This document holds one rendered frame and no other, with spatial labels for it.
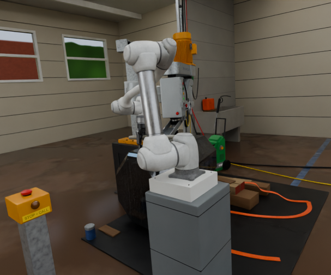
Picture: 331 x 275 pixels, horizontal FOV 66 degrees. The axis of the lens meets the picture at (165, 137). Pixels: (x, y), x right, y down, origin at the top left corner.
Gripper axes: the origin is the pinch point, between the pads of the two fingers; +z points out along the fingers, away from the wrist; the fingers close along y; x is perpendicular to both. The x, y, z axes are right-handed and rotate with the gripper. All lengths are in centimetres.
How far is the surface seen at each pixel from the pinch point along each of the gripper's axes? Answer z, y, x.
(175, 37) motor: -134, 117, 31
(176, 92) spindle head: -56, 71, 7
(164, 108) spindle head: -40, 70, 21
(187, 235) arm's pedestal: 48, -31, -53
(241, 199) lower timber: 63, 135, -42
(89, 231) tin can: 82, 15, 76
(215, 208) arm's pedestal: 34, -15, -65
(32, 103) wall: -114, 286, 598
